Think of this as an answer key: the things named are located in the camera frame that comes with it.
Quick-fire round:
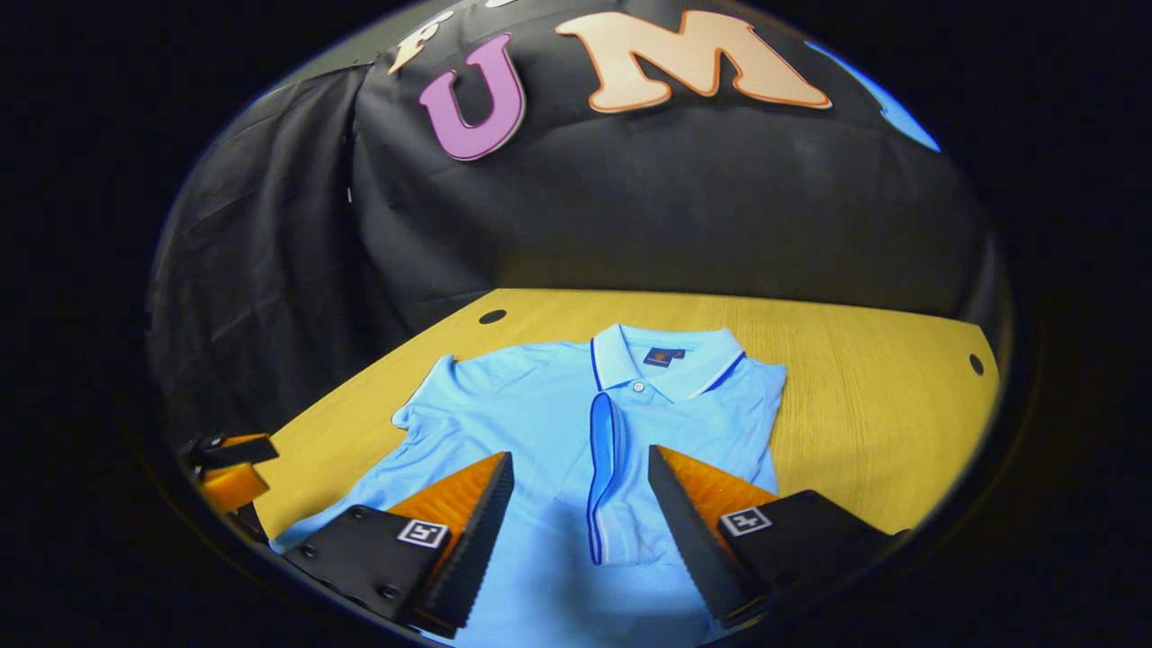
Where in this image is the light blue T-shirt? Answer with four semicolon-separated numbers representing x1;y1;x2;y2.
270;324;788;647

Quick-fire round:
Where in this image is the black backdrop cloth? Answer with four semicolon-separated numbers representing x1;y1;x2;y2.
148;0;1009;442

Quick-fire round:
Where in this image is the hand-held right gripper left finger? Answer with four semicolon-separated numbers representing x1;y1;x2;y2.
281;451;516;640

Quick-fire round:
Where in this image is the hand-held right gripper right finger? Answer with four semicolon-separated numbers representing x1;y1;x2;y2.
648;445;910;631

